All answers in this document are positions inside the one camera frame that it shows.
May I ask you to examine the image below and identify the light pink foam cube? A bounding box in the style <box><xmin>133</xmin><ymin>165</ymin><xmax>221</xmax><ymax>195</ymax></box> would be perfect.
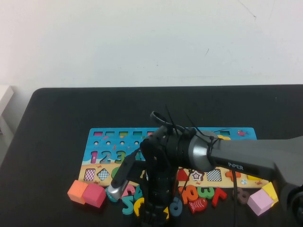
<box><xmin>247</xmin><ymin>189</ymin><xmax>275</xmax><ymax>216</ymax></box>

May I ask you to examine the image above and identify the colourful wooden number puzzle board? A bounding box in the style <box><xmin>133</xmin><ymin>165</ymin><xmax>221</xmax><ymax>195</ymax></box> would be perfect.
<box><xmin>78</xmin><ymin>127</ymin><xmax>270</xmax><ymax>189</ymax></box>

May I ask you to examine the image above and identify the teal number four piece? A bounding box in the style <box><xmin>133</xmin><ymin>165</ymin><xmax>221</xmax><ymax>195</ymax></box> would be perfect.
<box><xmin>134</xmin><ymin>185</ymin><xmax>144</xmax><ymax>199</ymax></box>

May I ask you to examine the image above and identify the orange plus sign piece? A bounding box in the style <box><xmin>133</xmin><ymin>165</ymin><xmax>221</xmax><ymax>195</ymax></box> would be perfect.
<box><xmin>226</xmin><ymin>169</ymin><xmax>241</xmax><ymax>180</ymax></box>

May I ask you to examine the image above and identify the yellow number six piece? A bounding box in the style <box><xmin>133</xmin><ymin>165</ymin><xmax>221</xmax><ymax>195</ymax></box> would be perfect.
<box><xmin>133</xmin><ymin>198</ymin><xmax>145</xmax><ymax>218</ymax></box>

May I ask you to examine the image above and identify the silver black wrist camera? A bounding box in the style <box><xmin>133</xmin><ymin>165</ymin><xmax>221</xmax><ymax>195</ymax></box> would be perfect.
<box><xmin>105</xmin><ymin>153</ymin><xmax>143</xmax><ymax>202</ymax></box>

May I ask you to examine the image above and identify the blue number nine piece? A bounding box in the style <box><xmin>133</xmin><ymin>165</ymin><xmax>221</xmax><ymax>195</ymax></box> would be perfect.
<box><xmin>169</xmin><ymin>197</ymin><xmax>185</xmax><ymax>217</ymax></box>

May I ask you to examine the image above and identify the red number seven piece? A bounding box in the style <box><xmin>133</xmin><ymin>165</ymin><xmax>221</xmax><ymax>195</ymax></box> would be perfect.
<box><xmin>211</xmin><ymin>188</ymin><xmax>227</xmax><ymax>207</ymax></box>

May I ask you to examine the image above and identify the pink number five piece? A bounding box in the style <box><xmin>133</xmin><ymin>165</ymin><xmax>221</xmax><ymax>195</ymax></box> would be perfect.
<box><xmin>120</xmin><ymin>185</ymin><xmax>136</xmax><ymax>199</ymax></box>

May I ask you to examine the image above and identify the orange number ten piece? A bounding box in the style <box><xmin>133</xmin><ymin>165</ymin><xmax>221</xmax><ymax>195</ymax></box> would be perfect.
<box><xmin>178</xmin><ymin>185</ymin><xmax>199</xmax><ymax>204</ymax></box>

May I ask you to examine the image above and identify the orange foam cube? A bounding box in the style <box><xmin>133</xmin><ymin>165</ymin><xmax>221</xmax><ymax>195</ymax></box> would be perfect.
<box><xmin>67</xmin><ymin>179</ymin><xmax>89</xmax><ymax>205</ymax></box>

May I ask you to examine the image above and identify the red fish piece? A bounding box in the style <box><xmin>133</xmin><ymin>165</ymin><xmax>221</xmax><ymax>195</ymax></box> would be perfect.
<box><xmin>189</xmin><ymin>198</ymin><xmax>208</xmax><ymax>214</ymax></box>

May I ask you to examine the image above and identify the green number three piece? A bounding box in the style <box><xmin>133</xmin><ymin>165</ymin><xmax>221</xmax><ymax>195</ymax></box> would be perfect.
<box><xmin>197</xmin><ymin>186</ymin><xmax>215</xmax><ymax>200</ymax></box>

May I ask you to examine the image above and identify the yellow foam cube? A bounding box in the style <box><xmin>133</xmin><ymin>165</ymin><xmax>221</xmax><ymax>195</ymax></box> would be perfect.
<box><xmin>261</xmin><ymin>181</ymin><xmax>280</xmax><ymax>208</ymax></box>

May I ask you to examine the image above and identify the teal s-shaped number piece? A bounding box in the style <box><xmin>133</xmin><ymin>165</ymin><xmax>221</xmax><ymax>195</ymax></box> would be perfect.
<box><xmin>122</xmin><ymin>197</ymin><xmax>137</xmax><ymax>215</ymax></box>

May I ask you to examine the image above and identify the red triangle piece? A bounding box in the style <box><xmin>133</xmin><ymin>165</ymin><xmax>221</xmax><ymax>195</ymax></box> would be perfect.
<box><xmin>177</xmin><ymin>168</ymin><xmax>190</xmax><ymax>182</ymax></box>

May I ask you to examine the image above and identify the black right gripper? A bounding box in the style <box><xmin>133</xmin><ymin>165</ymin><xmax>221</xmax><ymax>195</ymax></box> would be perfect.
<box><xmin>141</xmin><ymin>175</ymin><xmax>178</xmax><ymax>227</ymax></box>

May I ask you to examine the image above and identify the black zip tie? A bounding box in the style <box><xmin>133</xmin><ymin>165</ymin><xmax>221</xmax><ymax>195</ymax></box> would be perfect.
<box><xmin>165</xmin><ymin>104</ymin><xmax>178</xmax><ymax>133</ymax></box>
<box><xmin>184</xmin><ymin>113</ymin><xmax>197</xmax><ymax>133</ymax></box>

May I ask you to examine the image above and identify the brown number eight piece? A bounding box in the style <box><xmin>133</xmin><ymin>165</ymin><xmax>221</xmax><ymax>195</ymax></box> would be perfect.
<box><xmin>232</xmin><ymin>186</ymin><xmax>250</xmax><ymax>204</ymax></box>

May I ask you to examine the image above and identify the hot pink foam cube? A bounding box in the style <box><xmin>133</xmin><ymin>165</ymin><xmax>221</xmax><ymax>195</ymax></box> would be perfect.
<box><xmin>82</xmin><ymin>183</ymin><xmax>107</xmax><ymax>209</ymax></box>

